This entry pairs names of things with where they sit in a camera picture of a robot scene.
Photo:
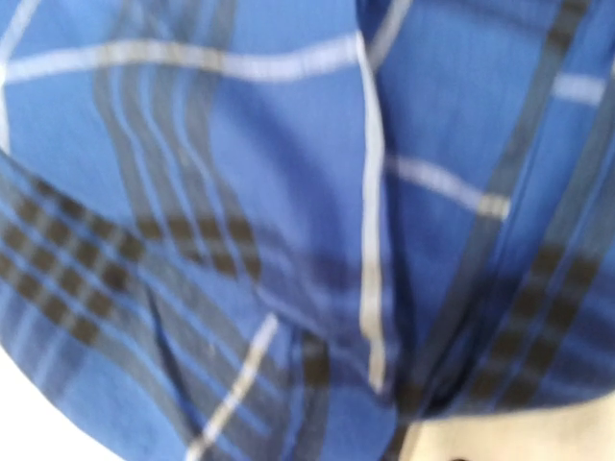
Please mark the blue plaid long sleeve shirt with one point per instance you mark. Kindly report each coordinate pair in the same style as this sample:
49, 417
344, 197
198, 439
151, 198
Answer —
289, 230

